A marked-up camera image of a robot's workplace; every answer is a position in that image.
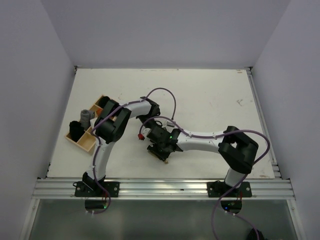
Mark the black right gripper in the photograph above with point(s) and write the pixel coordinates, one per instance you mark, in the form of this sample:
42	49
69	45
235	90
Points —
152	147

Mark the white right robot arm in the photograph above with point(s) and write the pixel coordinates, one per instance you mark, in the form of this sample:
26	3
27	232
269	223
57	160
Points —
237	149

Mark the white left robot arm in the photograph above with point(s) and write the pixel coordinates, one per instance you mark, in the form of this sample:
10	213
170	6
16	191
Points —
108	128

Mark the black rolled cloth far compartment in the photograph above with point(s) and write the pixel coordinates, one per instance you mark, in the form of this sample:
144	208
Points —
103	101

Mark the black rolled cloth compartment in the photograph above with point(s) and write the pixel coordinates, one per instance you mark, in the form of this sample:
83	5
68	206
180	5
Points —
76	131
103	101

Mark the white rolled cloth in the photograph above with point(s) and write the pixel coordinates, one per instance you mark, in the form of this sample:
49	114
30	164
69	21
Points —
92	122

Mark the grey striped rolled cloth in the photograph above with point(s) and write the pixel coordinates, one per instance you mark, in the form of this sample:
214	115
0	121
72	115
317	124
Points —
85	117

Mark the wooden divided organizer box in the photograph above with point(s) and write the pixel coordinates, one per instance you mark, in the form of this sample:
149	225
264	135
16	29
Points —
87	141

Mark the black rolled cloth near compartment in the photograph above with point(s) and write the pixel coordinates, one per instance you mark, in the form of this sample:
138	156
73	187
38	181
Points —
76	131

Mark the black object bottom corner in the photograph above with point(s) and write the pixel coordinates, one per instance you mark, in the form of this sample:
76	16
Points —
255	235

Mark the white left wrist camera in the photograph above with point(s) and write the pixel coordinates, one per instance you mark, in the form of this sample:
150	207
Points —
169	124

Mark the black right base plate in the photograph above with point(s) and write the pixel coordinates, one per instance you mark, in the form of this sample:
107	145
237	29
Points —
215	189

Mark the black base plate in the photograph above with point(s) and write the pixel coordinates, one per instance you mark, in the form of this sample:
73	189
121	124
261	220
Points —
82	190
215	189

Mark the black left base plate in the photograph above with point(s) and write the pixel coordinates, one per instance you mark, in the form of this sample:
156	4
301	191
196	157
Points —
82	190

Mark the aluminium front rail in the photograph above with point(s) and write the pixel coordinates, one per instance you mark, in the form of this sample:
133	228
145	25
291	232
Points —
166	189

